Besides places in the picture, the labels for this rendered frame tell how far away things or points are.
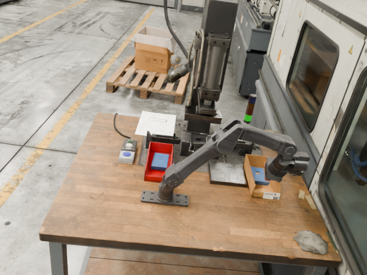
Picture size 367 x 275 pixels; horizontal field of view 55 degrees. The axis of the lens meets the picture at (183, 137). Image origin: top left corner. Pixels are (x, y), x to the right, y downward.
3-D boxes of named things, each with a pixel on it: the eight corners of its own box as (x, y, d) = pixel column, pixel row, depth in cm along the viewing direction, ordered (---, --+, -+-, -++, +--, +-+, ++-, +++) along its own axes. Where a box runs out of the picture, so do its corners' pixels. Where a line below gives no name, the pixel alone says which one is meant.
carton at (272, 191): (250, 198, 157) (254, 184, 153) (242, 166, 179) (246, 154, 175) (278, 201, 158) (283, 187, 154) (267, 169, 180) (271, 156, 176)
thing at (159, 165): (150, 170, 164) (151, 165, 162) (154, 153, 177) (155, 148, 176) (165, 172, 164) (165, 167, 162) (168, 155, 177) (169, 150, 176)
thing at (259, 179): (253, 185, 164) (255, 180, 162) (248, 167, 177) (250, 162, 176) (268, 187, 164) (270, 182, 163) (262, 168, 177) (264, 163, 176)
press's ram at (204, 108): (183, 126, 169) (191, 67, 155) (183, 104, 192) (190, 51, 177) (219, 130, 170) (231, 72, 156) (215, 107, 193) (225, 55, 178)
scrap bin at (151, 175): (143, 181, 157) (144, 170, 154) (148, 151, 179) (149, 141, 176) (170, 184, 158) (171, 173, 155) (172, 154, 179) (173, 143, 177)
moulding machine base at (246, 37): (222, 19, 966) (228, -18, 917) (258, 25, 966) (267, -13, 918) (234, 99, 487) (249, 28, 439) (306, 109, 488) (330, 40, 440)
